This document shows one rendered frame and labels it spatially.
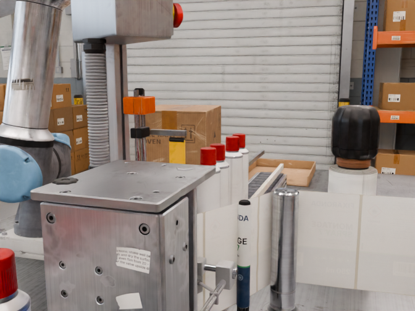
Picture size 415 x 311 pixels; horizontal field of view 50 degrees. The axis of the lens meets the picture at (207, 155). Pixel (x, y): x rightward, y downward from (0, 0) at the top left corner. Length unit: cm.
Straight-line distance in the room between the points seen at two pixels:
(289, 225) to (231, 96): 456
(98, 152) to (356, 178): 44
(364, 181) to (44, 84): 62
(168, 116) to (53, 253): 109
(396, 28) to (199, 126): 330
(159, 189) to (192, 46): 498
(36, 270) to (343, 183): 64
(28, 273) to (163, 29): 58
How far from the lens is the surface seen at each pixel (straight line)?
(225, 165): 95
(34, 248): 107
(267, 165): 198
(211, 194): 90
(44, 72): 93
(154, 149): 145
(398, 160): 452
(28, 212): 108
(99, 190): 35
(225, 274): 54
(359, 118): 81
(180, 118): 142
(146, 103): 77
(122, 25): 66
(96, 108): 70
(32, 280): 98
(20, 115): 93
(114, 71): 80
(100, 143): 70
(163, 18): 69
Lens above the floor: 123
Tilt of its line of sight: 10 degrees down
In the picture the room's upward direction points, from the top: straight up
